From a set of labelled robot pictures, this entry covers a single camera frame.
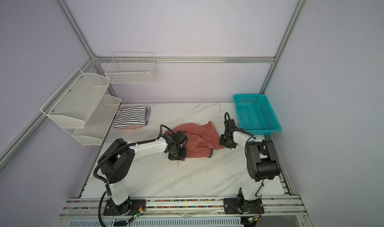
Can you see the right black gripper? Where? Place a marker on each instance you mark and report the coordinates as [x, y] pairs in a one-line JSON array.
[[222, 141]]

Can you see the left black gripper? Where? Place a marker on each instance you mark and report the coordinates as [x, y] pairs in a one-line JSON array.
[[183, 155]]

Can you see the dusty red tank top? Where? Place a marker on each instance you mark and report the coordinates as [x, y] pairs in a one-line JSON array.
[[203, 140]]

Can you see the black white striped tank top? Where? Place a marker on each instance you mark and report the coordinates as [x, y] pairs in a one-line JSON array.
[[130, 118]]

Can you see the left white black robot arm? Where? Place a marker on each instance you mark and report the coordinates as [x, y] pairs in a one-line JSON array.
[[114, 164]]

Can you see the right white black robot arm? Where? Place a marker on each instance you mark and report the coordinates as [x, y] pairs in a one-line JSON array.
[[262, 164]]

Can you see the teal plastic basket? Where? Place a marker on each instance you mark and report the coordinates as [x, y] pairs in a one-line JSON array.
[[255, 114]]

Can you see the blue white striped folded top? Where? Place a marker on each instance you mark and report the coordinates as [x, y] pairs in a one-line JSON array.
[[147, 115]]

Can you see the lower white mesh shelf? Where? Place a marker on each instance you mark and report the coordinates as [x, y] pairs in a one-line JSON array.
[[95, 130]]

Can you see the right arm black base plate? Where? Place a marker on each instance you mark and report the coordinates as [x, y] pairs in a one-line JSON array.
[[241, 207]]

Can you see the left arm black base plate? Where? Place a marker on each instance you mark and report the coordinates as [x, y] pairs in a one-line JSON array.
[[130, 207]]

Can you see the white wire wall basket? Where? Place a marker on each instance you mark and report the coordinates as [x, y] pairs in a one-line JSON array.
[[132, 68]]

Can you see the aluminium mounting rail frame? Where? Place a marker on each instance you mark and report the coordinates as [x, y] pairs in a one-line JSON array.
[[187, 189]]

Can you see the aluminium enclosure frame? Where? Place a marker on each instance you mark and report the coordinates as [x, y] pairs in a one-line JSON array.
[[17, 146]]

